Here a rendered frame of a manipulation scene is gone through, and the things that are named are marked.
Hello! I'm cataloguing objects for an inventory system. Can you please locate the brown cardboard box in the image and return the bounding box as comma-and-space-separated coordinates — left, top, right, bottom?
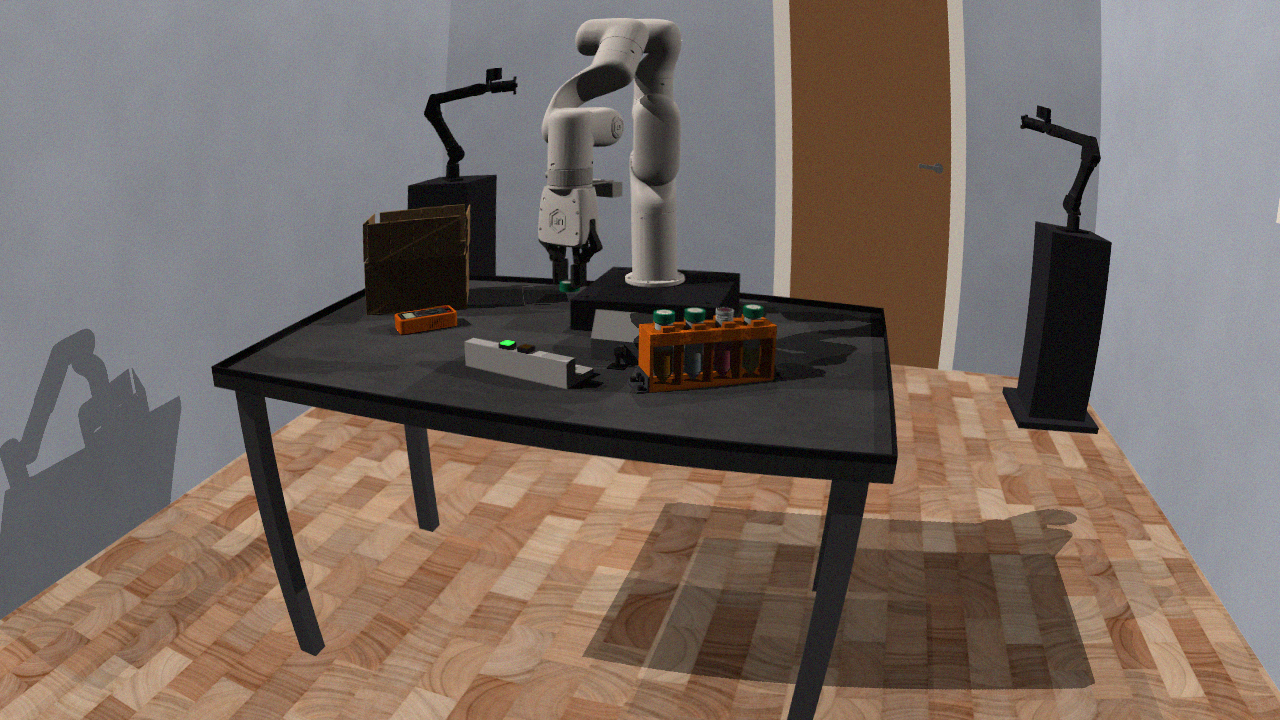
364, 204, 470, 315

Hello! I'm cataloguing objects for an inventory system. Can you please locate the orange pocket multimeter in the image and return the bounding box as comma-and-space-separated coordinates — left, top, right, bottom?
396, 306, 457, 334

